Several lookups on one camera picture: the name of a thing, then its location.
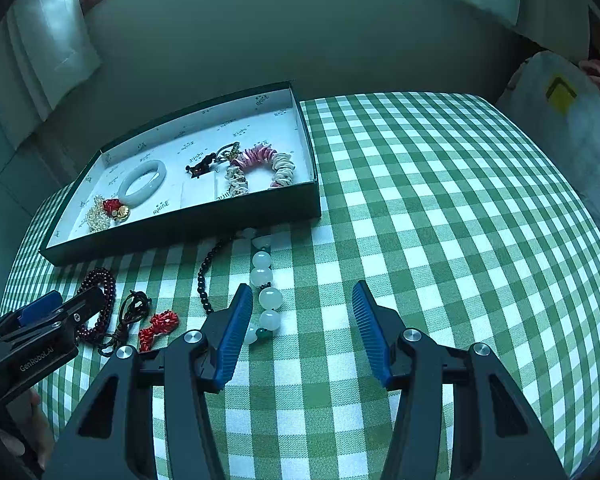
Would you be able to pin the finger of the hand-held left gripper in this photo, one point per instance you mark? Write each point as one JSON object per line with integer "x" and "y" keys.
{"x": 42, "y": 306}
{"x": 87, "y": 302}

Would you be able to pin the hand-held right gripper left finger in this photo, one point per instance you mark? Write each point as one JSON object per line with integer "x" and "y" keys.
{"x": 232, "y": 340}

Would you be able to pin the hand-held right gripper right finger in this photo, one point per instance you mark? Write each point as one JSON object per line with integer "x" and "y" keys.
{"x": 372, "y": 340}

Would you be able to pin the red knot gold lock charm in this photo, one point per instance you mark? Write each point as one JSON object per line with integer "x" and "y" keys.
{"x": 122, "y": 212}

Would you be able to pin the dark green box white lining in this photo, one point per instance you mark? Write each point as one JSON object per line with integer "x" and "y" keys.
{"x": 180, "y": 230}

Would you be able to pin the white jade bangle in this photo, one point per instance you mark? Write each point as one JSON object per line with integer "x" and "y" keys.
{"x": 152, "y": 190}

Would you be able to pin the person's left hand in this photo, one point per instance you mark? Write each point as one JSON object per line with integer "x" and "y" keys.
{"x": 35, "y": 425}

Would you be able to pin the red knot charm gold figurine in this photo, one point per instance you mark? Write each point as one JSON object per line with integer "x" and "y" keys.
{"x": 160, "y": 325}

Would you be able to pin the green checked tablecloth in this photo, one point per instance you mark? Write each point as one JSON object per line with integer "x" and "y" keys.
{"x": 430, "y": 210}

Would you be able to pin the white bag yellow mark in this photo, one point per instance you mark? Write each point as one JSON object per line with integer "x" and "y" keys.
{"x": 580, "y": 135}

